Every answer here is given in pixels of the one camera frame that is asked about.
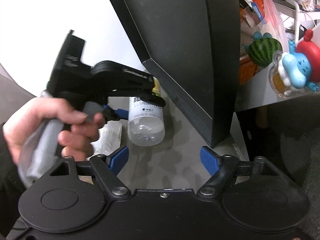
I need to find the white shelf unit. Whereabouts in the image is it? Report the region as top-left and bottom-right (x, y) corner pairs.
(236, 0), (319, 111)

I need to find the blue and red figurine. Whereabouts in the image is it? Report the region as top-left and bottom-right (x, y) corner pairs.
(268, 29), (319, 98)

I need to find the person's left hand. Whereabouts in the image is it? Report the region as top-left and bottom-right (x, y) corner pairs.
(3, 98), (105, 164)

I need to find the orange label plastic cup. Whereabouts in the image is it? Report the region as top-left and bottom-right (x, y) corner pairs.
(127, 77), (166, 147)

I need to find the watermelon toy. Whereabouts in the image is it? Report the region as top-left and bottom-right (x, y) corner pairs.
(245, 31), (283, 67)

